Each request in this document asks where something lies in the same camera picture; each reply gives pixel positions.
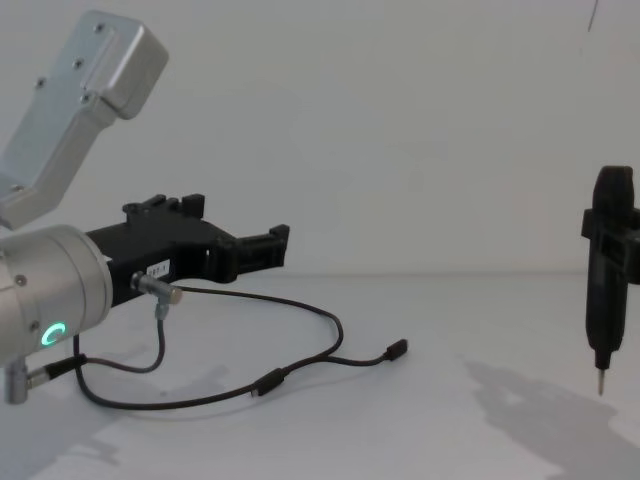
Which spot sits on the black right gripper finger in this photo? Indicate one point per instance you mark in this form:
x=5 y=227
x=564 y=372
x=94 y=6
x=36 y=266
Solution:
x=630 y=255
x=589 y=223

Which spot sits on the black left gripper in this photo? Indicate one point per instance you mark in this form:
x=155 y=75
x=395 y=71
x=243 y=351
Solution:
x=150 y=250

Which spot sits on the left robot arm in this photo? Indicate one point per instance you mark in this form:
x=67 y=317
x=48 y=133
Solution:
x=55 y=290

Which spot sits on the white table cloth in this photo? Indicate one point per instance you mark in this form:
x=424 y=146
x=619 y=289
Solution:
x=380 y=400

